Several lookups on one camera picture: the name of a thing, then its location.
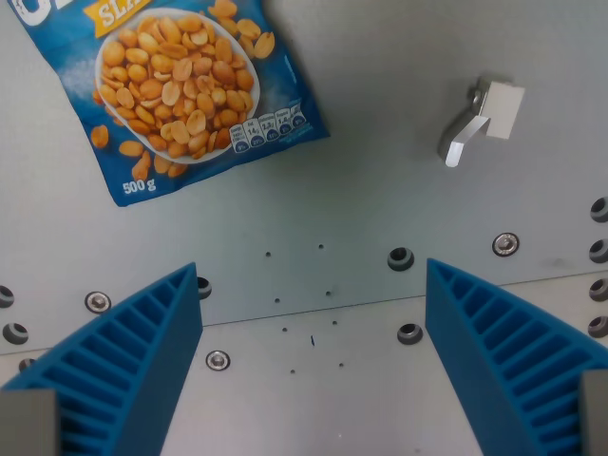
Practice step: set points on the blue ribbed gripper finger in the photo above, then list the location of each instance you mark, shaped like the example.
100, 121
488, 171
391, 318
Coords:
142, 361
484, 351

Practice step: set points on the silver hex socket screw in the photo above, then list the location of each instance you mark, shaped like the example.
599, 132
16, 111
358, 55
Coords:
505, 244
218, 360
98, 301

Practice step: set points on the grey rubber hole plug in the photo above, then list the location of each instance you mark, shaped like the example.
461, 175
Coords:
599, 327

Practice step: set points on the blue peanut bag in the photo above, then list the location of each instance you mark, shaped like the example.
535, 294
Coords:
190, 95

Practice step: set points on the white metal bracket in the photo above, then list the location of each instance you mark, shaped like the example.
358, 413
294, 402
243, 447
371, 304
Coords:
494, 114

